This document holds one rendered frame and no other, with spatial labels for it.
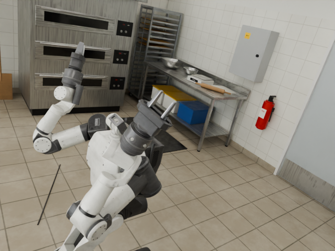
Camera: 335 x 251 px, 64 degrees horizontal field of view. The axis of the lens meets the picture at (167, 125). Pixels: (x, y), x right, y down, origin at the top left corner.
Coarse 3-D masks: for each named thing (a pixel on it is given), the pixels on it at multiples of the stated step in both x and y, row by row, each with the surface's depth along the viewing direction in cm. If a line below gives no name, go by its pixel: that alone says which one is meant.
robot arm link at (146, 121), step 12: (144, 108) 80; (156, 108) 84; (144, 120) 81; (156, 120) 79; (168, 120) 83; (132, 132) 81; (144, 132) 81; (156, 132) 81; (132, 144) 82; (144, 144) 83
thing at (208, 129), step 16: (160, 64) 497; (144, 80) 507; (176, 80) 424; (224, 80) 436; (144, 96) 516; (208, 96) 370; (224, 96) 379; (240, 96) 399; (208, 112) 377; (192, 128) 417; (208, 128) 431
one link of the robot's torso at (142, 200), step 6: (138, 198) 146; (144, 198) 147; (132, 204) 137; (138, 204) 140; (144, 204) 146; (126, 210) 139; (132, 210) 140; (138, 210) 142; (144, 210) 147; (126, 216) 140; (132, 216) 144
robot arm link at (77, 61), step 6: (72, 54) 124; (78, 54) 124; (72, 60) 125; (78, 60) 126; (84, 60) 132; (72, 66) 126; (78, 66) 126; (66, 72) 126; (72, 72) 125; (78, 72) 127; (72, 78) 126; (78, 78) 127
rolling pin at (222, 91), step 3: (198, 84) 402; (201, 84) 398; (204, 84) 397; (207, 84) 398; (204, 87) 398; (207, 87) 395; (210, 87) 393; (213, 87) 392; (216, 87) 392; (213, 90) 393; (216, 90) 391; (219, 90) 389; (222, 90) 387; (222, 93) 389; (228, 93) 386
